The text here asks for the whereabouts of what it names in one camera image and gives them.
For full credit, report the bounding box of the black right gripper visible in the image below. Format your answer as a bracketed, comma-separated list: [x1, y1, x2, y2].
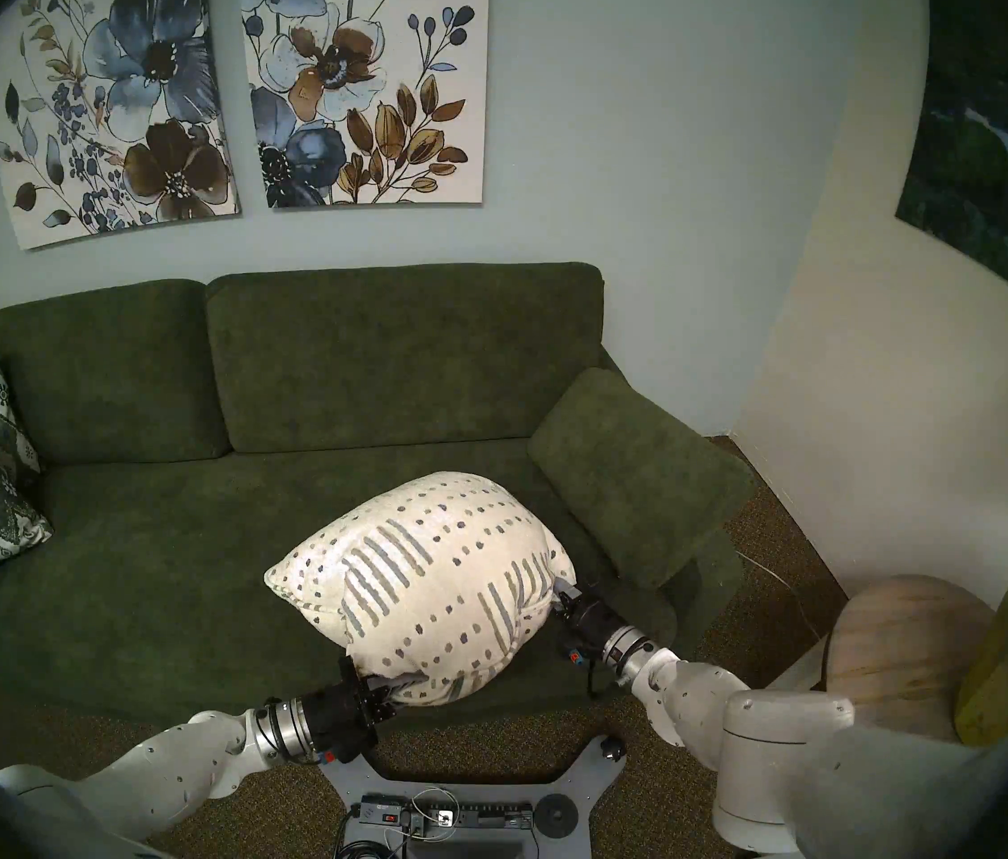
[553, 583, 626, 667]

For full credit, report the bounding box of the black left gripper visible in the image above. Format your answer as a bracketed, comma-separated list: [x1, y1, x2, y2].
[302, 656, 430, 765]

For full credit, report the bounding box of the cream cushion with grey stripes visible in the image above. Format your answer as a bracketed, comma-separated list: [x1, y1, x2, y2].
[265, 472, 578, 708]

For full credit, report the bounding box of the black power strip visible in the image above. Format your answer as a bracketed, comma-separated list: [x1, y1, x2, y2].
[352, 795, 536, 836]

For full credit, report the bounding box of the black round knob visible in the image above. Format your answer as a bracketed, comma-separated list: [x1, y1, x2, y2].
[533, 795, 578, 838]

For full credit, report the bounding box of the dark green sofa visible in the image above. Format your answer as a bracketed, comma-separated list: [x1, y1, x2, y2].
[0, 260, 764, 737]

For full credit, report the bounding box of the floral canvas with brown leaves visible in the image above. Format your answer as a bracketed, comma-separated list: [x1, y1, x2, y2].
[238, 0, 491, 210]

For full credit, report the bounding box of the floral canvas with blue flower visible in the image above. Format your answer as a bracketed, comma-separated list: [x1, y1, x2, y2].
[0, 0, 241, 251]

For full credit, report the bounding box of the thin white cable loop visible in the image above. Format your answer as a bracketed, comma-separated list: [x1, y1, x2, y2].
[405, 786, 462, 842]

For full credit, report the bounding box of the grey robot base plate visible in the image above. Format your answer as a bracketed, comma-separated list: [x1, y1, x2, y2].
[311, 727, 628, 859]

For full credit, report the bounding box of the white floor cable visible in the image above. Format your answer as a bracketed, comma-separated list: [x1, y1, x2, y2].
[730, 547, 827, 643]

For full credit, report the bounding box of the forest waterfall wall picture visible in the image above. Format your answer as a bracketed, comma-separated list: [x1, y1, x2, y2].
[896, 0, 1008, 339]

